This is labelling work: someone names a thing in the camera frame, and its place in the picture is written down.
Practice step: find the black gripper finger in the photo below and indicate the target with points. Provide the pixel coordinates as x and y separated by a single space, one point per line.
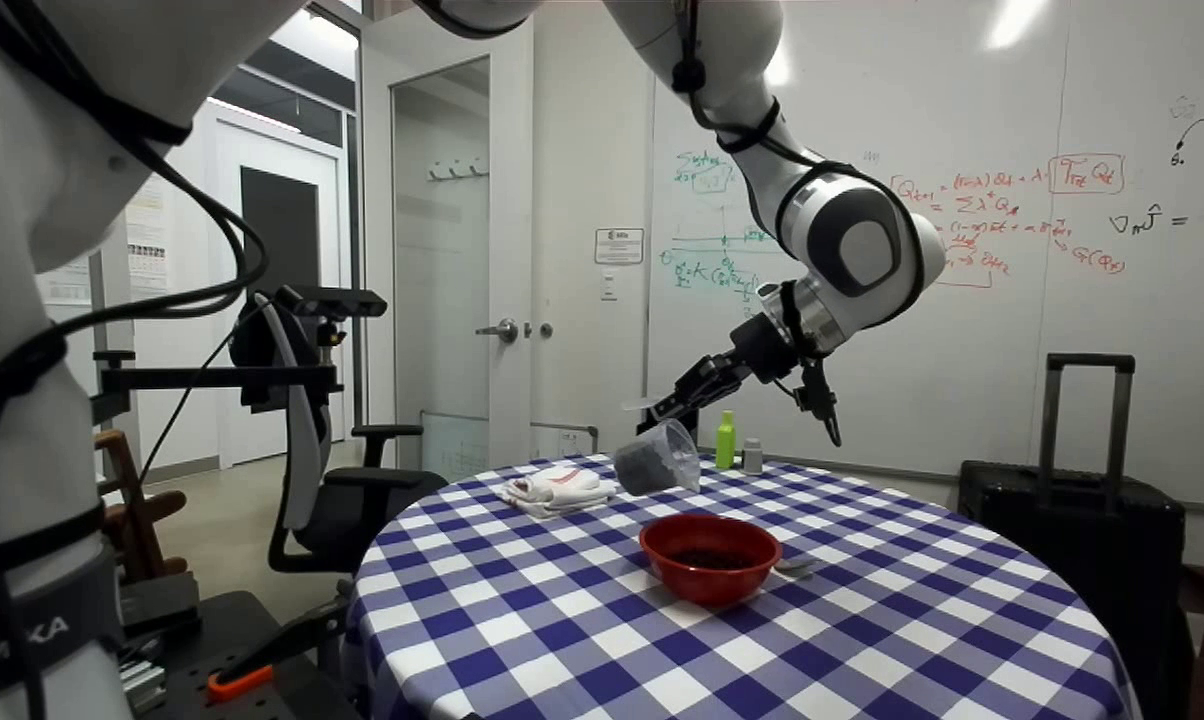
704 399
690 386

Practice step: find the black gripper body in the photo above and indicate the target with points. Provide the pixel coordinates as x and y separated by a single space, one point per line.
767 344

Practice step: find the clear plastic measuring cup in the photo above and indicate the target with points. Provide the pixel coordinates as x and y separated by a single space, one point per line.
657 463

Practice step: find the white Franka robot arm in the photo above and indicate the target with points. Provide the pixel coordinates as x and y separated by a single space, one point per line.
853 247

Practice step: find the red plastic bowl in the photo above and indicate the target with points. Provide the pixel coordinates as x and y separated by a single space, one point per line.
709 556

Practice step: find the green plastic bottle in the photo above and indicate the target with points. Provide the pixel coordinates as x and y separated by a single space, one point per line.
725 442

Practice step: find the small grey jar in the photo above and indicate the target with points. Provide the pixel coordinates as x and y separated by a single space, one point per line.
753 463

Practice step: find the white towel orange stripes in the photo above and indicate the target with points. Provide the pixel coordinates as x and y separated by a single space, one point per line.
556 489

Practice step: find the white door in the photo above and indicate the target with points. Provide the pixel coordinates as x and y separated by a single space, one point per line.
447 253

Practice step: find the blue white checkered tablecloth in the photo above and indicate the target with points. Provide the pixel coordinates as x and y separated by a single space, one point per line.
893 642

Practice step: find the black office chair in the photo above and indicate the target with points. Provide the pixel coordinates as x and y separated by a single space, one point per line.
362 515

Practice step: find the black wheeled suitcase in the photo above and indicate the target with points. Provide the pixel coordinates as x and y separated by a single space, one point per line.
1080 532

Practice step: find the black robot cart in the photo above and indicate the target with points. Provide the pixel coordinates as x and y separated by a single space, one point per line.
240 654

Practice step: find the white paper wall sign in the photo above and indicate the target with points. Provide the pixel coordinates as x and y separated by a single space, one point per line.
616 247

